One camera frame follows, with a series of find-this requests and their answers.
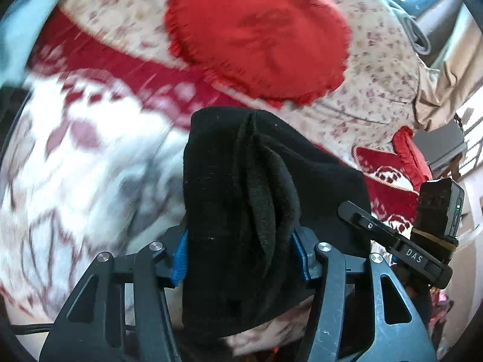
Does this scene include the floral beige quilt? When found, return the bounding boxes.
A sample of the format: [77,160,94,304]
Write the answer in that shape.
[56,0,424,163]

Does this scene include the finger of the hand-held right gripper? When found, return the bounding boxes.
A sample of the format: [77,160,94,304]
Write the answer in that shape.
[337,201,413,252]

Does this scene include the beige curtain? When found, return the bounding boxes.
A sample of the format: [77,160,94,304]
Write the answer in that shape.
[413,19,483,133]

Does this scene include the red and white printed blanket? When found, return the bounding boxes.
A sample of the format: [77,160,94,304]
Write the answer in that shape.
[0,8,434,362]

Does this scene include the light blue fleece jacket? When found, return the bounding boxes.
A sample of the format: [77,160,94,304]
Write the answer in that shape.
[0,0,66,88]

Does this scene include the black cable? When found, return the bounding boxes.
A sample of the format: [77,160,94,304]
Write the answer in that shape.
[14,322,58,337]

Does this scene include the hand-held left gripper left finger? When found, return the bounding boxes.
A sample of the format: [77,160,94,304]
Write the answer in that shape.
[40,226,189,362]

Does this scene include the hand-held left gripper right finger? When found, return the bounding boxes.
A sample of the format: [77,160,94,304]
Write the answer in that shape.
[292,226,438,362]

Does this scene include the red round cushion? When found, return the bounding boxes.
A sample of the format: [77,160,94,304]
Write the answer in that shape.
[164,0,353,107]

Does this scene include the black pants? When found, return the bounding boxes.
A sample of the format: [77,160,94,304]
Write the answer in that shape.
[181,106,372,338]

